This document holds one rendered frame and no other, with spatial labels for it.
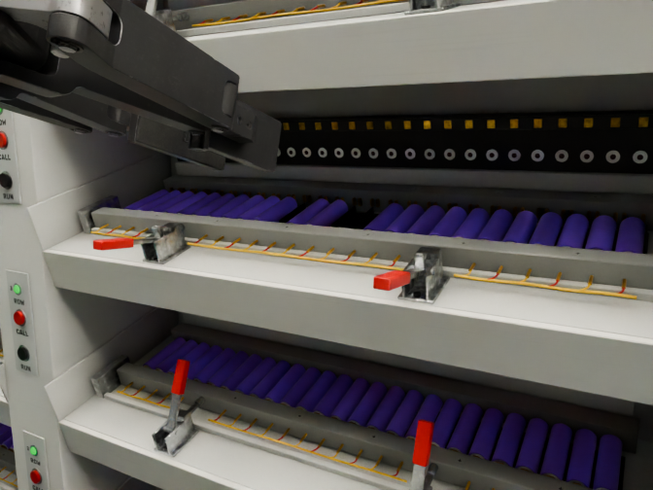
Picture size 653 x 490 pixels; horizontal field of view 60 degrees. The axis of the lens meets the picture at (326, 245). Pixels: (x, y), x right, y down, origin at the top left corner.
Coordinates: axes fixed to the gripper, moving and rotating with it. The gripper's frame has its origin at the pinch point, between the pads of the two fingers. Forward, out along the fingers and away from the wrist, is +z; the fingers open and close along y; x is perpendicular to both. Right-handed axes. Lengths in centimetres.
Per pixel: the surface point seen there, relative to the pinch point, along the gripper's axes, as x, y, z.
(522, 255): 3.7, -13.7, 19.3
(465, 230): 1.9, -8.4, 23.0
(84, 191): 1.2, 35.2, 19.5
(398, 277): 6.5, -7.7, 11.0
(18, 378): 24, 42, 20
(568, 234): 1.5, -16.2, 23.6
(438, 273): 5.8, -8.1, 18.0
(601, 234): 1.2, -18.5, 24.0
